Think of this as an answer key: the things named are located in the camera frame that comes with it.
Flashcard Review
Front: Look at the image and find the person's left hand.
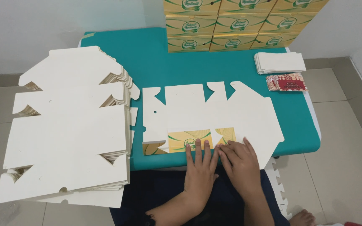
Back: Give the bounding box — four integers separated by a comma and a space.
185, 139, 220, 205

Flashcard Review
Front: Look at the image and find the person's right hand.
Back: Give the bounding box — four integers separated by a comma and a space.
218, 137, 263, 197

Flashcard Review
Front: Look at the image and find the cardboard box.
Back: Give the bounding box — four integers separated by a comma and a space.
142, 81, 285, 170

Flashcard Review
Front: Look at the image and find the white foam puzzle mat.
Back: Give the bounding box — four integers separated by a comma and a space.
264, 157, 293, 220

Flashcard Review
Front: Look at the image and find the person's dark clothing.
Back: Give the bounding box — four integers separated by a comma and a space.
109, 166, 291, 226

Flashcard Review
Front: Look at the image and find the person's bare foot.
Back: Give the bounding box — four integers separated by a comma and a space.
289, 209, 317, 226

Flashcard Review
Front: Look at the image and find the stack of red cards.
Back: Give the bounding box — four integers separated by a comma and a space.
265, 73, 309, 92

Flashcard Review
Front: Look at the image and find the stack of white paper sheets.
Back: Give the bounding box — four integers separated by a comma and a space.
253, 52, 307, 75

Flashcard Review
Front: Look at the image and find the teal low table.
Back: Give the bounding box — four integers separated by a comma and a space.
80, 27, 322, 172

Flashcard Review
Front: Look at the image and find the stack of flat white box blanks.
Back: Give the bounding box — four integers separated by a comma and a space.
0, 45, 141, 209

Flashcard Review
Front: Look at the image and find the stack of yellow assembled boxes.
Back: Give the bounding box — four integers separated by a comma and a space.
163, 0, 330, 53

